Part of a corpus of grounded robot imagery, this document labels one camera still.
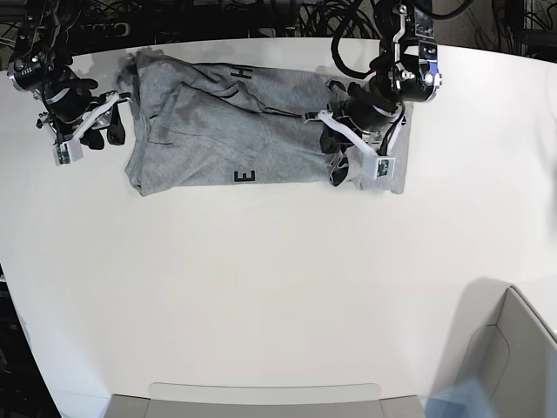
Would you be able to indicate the blue blurred object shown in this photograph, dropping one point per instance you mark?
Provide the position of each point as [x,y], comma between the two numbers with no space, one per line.
[457,398]

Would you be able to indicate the grey box at right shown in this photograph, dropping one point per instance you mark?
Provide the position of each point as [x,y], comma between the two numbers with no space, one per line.
[513,366]

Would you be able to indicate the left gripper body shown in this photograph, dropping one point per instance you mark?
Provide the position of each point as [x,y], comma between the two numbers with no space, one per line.
[365,112]

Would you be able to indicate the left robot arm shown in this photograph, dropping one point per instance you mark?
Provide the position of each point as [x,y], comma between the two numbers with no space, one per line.
[406,70]

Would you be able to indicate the grey T-shirt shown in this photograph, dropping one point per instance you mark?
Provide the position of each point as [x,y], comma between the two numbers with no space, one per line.
[222,124]

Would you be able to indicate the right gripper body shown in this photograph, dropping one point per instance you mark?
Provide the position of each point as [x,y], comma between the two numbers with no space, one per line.
[71,108]

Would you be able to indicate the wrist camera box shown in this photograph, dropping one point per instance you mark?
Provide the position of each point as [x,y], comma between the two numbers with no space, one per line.
[378,167]
[67,152]

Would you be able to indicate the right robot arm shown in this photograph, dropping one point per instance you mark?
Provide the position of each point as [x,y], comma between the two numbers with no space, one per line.
[41,65]

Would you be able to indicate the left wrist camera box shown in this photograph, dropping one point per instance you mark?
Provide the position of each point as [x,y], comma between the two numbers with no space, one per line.
[378,167]

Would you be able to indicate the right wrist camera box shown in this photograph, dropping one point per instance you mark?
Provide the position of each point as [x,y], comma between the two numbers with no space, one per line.
[67,152]

